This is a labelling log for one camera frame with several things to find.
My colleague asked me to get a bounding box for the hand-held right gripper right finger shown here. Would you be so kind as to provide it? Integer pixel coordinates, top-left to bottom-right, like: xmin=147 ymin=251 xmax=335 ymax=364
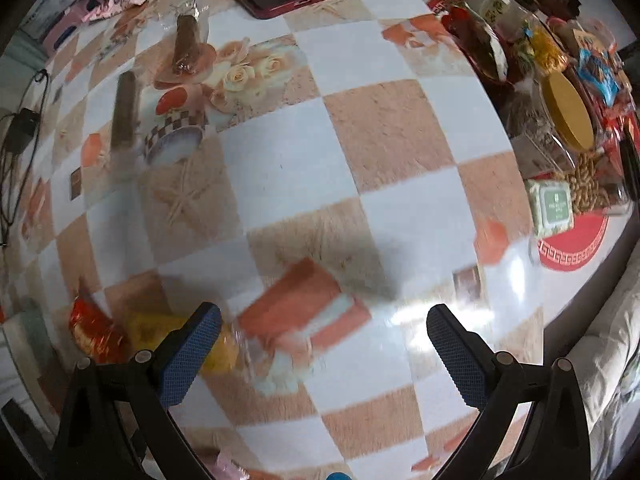
xmin=426 ymin=303 xmax=593 ymax=480

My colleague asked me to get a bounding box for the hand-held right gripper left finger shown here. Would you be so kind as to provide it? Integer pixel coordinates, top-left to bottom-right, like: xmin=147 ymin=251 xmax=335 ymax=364
xmin=50 ymin=301 xmax=223 ymax=480

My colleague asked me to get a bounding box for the gold snack packet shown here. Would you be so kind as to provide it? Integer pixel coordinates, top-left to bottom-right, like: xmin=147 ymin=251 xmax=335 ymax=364
xmin=122 ymin=310 xmax=241 ymax=376

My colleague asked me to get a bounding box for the red yellow print snack packet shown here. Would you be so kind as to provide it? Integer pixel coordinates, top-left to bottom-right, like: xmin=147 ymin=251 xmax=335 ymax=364
xmin=69 ymin=294 xmax=133 ymax=363

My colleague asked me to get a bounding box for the grey sofa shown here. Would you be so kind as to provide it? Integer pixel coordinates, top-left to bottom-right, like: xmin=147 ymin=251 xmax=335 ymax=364
xmin=545 ymin=260 xmax=640 ymax=480

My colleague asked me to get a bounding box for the red round mat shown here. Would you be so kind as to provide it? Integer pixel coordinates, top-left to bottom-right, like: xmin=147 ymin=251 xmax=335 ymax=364
xmin=427 ymin=0 xmax=611 ymax=272

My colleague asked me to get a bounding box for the pale green box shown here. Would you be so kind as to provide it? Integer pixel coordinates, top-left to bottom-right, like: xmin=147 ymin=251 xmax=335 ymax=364
xmin=525 ymin=180 xmax=573 ymax=238

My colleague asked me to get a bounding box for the pile of peanuts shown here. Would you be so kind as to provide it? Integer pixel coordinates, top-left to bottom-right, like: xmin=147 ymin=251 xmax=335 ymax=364
xmin=562 ymin=152 xmax=613 ymax=213

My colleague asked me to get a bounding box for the clear snack tray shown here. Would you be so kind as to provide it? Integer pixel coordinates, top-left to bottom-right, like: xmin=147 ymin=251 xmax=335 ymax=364
xmin=440 ymin=0 xmax=640 ymax=216

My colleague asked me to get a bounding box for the checked printed tablecloth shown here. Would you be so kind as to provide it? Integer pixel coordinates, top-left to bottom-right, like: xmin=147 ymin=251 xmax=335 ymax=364
xmin=0 ymin=0 xmax=551 ymax=480

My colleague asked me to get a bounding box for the brown snack bar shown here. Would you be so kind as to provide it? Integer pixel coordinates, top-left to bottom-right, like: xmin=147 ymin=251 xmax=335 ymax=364
xmin=107 ymin=71 xmax=143 ymax=181
xmin=170 ymin=0 xmax=211 ymax=76

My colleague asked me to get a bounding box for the round gold lid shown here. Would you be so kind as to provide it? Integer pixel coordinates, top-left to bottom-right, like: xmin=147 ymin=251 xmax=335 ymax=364
xmin=542 ymin=72 xmax=596 ymax=151

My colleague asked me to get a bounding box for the dark red snack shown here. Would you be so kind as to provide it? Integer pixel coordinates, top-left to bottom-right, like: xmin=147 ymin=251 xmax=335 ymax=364
xmin=442 ymin=5 xmax=511 ymax=81

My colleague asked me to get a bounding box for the blue candy packet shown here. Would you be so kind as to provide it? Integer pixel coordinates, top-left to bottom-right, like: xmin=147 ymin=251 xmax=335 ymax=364
xmin=580 ymin=50 xmax=621 ymax=106

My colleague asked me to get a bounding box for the yellow wrapped candy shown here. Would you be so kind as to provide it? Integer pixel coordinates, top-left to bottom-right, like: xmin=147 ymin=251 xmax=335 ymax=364
xmin=525 ymin=27 xmax=568 ymax=73

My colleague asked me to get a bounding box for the pink box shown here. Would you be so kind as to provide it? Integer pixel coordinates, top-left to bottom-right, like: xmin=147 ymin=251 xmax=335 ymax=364
xmin=45 ymin=7 xmax=91 ymax=53

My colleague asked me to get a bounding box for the white box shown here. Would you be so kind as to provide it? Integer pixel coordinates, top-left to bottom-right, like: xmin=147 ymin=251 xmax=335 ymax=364
xmin=465 ymin=0 xmax=521 ymax=28

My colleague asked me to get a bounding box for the black charger with cables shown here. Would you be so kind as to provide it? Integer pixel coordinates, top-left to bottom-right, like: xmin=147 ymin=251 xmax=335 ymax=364
xmin=0 ymin=70 xmax=51 ymax=248

